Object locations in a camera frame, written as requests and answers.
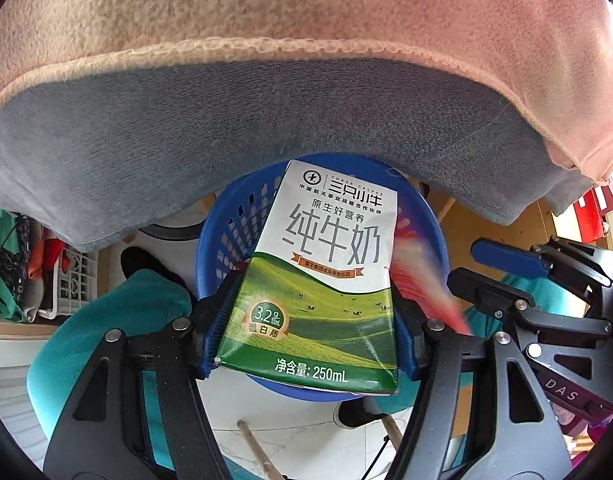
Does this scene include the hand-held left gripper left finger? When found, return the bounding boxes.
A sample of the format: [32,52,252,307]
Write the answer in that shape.
[44,270,243,480]

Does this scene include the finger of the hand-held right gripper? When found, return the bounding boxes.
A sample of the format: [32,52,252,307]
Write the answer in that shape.
[471,236,613,301]
[447,267,613,337]

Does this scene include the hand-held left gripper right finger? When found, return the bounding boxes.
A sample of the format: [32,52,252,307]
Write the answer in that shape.
[387,280,560,480]

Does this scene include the red snack packet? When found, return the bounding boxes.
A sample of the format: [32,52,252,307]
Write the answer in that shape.
[394,217,472,336]

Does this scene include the blue plastic basket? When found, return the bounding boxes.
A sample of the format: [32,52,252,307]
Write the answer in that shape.
[196,152,450,403]

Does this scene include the green milk carton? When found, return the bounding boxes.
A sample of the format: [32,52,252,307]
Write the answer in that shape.
[214,159,400,395]

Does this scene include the person's right leg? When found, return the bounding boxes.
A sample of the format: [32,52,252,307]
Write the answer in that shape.
[377,272,587,411]

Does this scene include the person's leg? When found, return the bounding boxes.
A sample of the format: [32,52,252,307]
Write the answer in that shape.
[26,269,192,461]
[377,272,587,411]

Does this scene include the wooden stick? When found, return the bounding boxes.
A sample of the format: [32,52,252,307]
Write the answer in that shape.
[381,405,403,452]
[236,420,282,480]

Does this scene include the black shoe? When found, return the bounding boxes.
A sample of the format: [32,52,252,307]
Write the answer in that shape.
[120,246,190,293]
[337,394,387,430]

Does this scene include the red box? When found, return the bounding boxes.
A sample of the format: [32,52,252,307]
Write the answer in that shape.
[574,187,612,246]

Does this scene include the person's left leg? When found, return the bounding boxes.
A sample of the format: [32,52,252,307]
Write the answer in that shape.
[26,269,192,461]

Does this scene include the white plastic crate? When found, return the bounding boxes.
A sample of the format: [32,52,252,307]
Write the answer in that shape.
[36,247,100,321]

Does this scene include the grey blanket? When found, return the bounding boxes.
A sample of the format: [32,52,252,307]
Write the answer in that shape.
[0,52,552,251]

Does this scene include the green patterned cloth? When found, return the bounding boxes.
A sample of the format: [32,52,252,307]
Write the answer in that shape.
[0,202,47,323]

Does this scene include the grey and pink towel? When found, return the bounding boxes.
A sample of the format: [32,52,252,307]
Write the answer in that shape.
[0,0,613,186]

